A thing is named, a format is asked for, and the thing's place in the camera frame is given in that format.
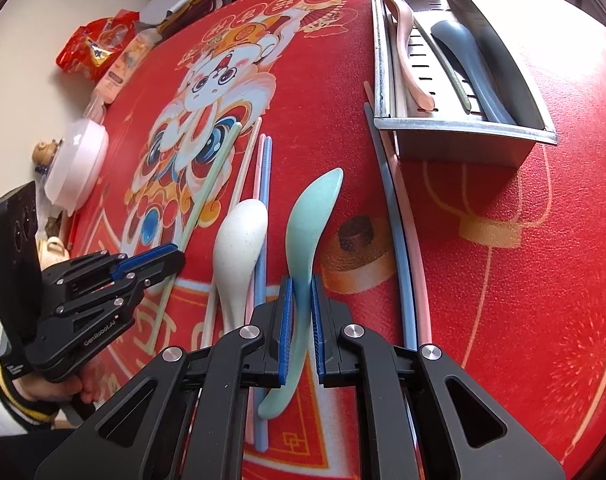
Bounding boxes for brown clay teapot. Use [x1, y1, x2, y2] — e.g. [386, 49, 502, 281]
[32, 140, 64, 171]

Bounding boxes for pink printed box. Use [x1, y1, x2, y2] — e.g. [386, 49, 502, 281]
[94, 30, 156, 106]

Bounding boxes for blue chopstick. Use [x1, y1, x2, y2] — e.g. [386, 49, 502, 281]
[255, 135, 274, 453]
[363, 101, 419, 352]

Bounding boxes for white spoon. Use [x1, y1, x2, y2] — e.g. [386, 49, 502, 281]
[213, 199, 269, 341]

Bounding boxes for red snack bag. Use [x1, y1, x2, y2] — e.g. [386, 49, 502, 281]
[56, 7, 139, 81]

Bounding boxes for white lidded bowl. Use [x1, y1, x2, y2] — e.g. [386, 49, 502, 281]
[44, 119, 110, 206]

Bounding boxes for metal utensil tray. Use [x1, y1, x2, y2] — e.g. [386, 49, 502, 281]
[367, 0, 558, 168]

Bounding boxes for pink chopstick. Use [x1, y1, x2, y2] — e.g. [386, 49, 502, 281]
[246, 116, 264, 446]
[363, 80, 432, 348]

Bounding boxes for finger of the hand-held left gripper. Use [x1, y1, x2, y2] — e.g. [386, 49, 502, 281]
[58, 272, 156, 321]
[43, 242, 186, 286]

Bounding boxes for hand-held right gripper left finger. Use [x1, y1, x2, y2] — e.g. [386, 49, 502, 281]
[33, 275, 295, 480]

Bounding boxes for cream chopstick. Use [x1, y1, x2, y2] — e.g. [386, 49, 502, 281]
[200, 130, 256, 348]

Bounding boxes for red printed table mat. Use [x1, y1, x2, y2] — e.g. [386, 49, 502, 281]
[68, 0, 606, 480]

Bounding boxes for person's left forearm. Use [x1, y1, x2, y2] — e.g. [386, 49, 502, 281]
[0, 342, 61, 438]

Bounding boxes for person's left hand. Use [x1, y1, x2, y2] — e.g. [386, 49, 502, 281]
[13, 362, 101, 407]

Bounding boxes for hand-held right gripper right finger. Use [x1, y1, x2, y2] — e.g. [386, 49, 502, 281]
[310, 276, 566, 480]

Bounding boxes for pink spoon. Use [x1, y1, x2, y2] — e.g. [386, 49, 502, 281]
[381, 0, 436, 111]

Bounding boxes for teal spoon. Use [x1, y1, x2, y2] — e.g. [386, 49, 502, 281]
[257, 167, 345, 420]

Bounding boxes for green chopstick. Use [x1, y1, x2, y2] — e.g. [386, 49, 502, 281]
[158, 121, 244, 311]
[413, 16, 471, 113]

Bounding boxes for tan clay teapot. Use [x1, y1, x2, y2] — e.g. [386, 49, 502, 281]
[37, 235, 71, 266]

